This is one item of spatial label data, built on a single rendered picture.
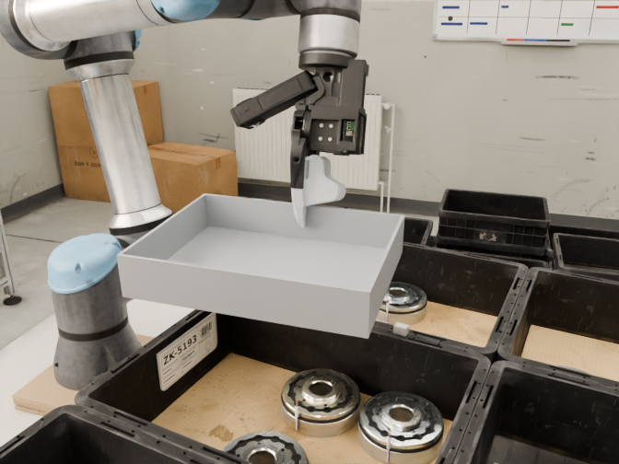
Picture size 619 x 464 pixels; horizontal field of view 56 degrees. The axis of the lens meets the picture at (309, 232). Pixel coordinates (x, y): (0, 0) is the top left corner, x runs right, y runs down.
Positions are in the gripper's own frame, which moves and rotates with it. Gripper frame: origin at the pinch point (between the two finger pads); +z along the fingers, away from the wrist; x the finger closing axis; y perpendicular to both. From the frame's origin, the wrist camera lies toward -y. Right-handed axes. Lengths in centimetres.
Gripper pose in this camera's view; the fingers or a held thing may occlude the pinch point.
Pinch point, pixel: (298, 216)
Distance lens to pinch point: 75.3
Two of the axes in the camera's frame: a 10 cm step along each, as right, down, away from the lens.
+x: 2.3, -0.7, 9.7
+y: 9.7, 0.9, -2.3
